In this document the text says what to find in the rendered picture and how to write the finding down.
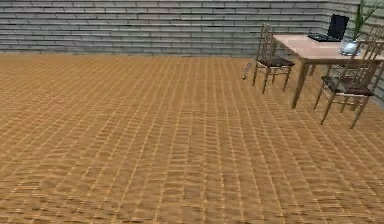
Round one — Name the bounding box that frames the green plant glass vase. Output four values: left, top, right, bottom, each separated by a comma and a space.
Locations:
338, 0, 383, 57

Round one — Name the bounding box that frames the pale wooden table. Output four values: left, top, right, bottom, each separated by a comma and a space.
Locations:
272, 33, 384, 110

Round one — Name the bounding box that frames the black laptop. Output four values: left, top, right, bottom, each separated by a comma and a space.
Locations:
307, 13, 350, 43

